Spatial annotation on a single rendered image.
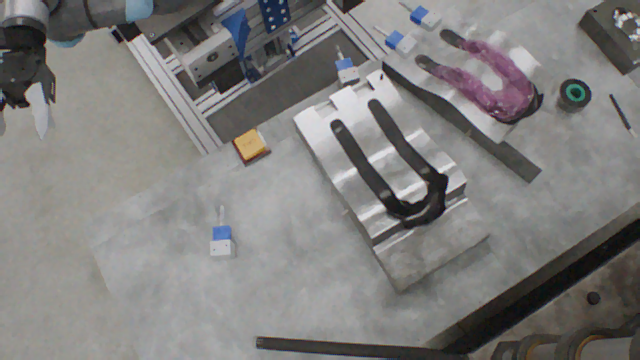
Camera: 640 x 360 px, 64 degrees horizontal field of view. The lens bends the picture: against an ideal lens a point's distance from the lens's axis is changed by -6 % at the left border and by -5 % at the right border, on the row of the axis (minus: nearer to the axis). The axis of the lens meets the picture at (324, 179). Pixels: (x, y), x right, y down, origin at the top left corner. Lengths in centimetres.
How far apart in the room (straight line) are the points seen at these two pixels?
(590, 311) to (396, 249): 50
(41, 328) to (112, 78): 115
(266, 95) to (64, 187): 100
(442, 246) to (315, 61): 116
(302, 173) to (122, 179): 121
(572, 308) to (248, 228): 82
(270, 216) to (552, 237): 71
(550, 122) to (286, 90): 113
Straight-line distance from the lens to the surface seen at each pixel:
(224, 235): 136
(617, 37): 166
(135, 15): 106
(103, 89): 269
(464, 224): 133
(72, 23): 109
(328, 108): 141
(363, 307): 133
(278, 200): 140
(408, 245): 130
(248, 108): 218
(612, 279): 149
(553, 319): 143
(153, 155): 245
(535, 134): 139
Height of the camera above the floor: 213
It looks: 71 degrees down
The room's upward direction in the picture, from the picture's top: 11 degrees counter-clockwise
